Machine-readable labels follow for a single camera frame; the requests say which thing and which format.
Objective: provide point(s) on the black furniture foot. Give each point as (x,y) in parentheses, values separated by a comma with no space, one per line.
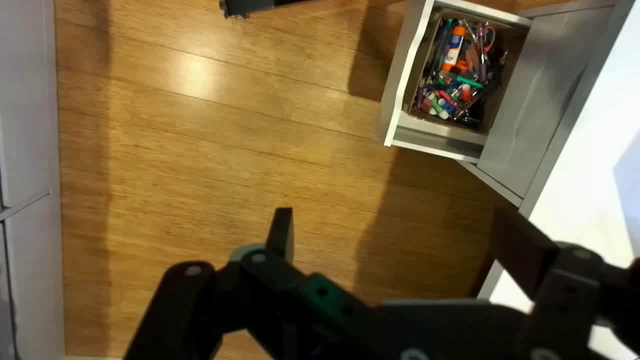
(243,7)

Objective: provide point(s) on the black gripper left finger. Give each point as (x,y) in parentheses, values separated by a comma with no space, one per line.
(267,301)

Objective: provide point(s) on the white cupboard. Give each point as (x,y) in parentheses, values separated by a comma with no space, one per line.
(30,166)

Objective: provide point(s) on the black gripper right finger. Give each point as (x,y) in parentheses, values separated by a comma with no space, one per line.
(567,292)

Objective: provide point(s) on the white open drawer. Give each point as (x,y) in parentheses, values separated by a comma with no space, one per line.
(399,107)

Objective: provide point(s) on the gray cabinet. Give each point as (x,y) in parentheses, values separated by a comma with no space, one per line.
(540,92)

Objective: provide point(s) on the pile of colourful pens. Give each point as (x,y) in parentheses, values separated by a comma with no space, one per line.
(456,73)

